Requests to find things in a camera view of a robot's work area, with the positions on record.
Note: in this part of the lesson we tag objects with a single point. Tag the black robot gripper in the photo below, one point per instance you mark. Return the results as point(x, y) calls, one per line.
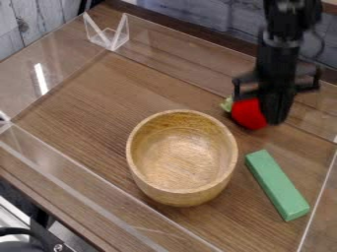
point(276, 74)

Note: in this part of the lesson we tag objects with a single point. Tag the red plush strawberry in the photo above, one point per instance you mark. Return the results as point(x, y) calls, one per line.
point(245, 112)

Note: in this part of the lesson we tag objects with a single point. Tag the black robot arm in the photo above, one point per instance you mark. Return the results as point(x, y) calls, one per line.
point(265, 91)

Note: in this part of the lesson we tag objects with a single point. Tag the light wooden bowl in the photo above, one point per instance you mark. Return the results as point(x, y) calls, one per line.
point(181, 154)

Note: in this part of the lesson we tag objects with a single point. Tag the green rectangular block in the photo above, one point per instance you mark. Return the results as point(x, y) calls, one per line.
point(278, 187)

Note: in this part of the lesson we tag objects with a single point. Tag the clear acrylic tray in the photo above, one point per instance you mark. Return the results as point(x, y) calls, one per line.
point(119, 145)

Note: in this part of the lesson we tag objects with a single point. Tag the black metal stand base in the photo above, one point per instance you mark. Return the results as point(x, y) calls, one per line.
point(28, 237)

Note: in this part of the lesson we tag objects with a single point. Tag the clear acrylic corner bracket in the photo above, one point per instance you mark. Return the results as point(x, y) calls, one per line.
point(110, 39)

